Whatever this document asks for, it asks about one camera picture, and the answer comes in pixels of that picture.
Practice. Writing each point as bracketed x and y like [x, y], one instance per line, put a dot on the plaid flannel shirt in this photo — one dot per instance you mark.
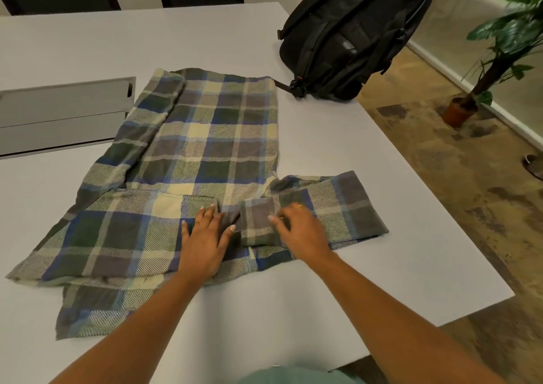
[203, 142]

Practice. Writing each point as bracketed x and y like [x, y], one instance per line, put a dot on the person's left hand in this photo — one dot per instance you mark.
[203, 250]

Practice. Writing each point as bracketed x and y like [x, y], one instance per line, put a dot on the person's right forearm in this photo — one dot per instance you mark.
[390, 324]

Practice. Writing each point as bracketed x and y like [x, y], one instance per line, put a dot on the tall green leafy plant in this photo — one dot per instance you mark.
[509, 36]

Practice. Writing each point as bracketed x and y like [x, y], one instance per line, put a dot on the black backpack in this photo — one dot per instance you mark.
[352, 36]

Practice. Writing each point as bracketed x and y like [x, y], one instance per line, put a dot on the person's right hand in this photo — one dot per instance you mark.
[305, 237]

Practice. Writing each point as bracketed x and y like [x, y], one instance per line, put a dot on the person's left forearm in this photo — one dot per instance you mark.
[127, 337]

